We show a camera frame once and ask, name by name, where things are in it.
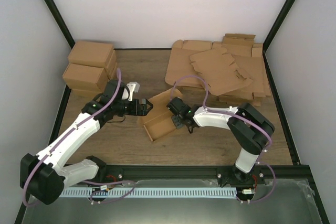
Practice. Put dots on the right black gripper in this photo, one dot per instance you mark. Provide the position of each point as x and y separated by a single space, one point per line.
178 125

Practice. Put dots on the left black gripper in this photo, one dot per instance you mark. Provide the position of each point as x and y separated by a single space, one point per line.
143 112

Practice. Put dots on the cardboard box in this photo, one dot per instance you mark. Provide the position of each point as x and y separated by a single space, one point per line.
95 54
88 78
84 93
158 123

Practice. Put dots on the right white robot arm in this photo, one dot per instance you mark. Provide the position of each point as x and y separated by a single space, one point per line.
250 128

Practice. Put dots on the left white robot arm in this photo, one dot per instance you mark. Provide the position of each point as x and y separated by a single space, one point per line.
45 175

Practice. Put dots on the stack of flat cardboard blanks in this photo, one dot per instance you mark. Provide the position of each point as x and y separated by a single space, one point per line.
247 53

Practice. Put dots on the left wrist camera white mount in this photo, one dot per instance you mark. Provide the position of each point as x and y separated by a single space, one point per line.
130 89

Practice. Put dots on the black aluminium frame rail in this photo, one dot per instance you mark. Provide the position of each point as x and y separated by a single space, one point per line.
223 174

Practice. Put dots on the light blue slotted cable duct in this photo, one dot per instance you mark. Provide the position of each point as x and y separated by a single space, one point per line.
165 192

